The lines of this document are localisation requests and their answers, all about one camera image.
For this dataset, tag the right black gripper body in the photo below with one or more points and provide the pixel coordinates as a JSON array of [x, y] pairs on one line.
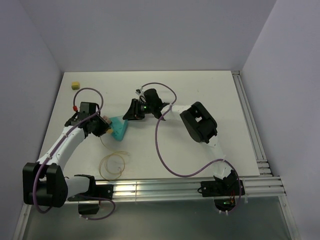
[[148, 108]]

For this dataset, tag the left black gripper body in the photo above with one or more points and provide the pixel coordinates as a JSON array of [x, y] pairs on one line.
[[100, 125]]

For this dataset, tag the pink usb charger plug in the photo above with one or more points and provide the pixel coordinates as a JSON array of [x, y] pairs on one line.
[[107, 120]]

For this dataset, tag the teal triangular power strip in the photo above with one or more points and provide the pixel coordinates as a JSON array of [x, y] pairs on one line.
[[119, 127]]

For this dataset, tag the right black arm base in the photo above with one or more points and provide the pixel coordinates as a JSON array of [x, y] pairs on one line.
[[223, 192]]

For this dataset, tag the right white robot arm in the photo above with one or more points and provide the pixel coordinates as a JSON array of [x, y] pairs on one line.
[[201, 127]]

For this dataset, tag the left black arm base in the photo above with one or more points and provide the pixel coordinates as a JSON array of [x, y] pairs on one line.
[[89, 204]]

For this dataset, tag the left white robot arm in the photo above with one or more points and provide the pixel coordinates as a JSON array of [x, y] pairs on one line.
[[44, 183]]

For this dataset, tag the yellow cube block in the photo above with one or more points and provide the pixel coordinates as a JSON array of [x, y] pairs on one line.
[[75, 85]]

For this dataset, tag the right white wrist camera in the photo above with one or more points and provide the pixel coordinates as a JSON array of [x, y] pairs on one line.
[[140, 94]]

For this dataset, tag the aluminium rail frame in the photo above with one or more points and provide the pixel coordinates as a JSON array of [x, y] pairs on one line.
[[150, 202]]

